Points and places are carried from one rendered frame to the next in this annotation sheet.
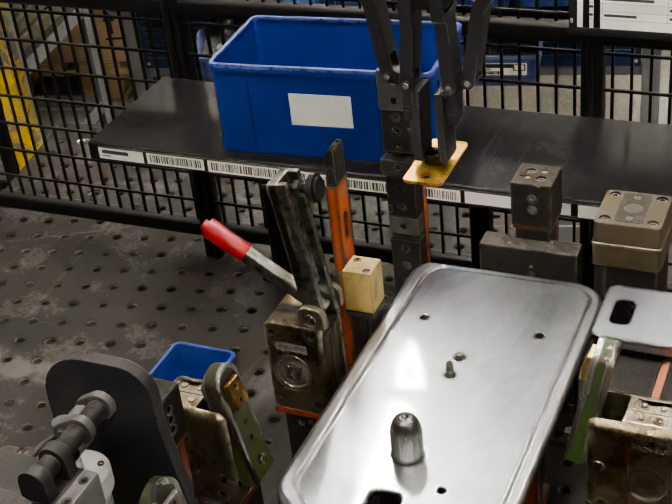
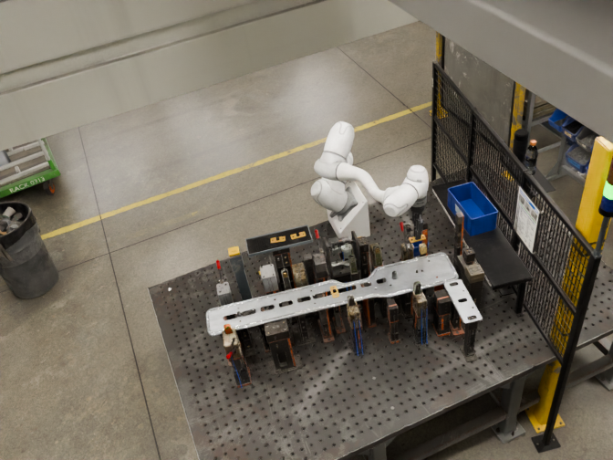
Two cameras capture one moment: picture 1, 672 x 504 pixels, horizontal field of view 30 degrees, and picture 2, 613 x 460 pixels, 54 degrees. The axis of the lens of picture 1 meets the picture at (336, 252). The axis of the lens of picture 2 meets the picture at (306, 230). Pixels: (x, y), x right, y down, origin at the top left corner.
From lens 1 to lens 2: 2.46 m
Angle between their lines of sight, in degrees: 47
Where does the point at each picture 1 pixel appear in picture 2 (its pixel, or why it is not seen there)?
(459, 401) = (411, 277)
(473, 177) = (471, 243)
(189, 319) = (442, 231)
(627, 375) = (441, 293)
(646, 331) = (451, 289)
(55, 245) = not seen: hidden behind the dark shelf
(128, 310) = (436, 220)
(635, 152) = (503, 260)
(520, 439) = (409, 287)
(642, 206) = (476, 270)
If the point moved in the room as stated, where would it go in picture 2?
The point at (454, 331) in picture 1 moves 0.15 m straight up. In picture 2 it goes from (428, 266) to (428, 246)
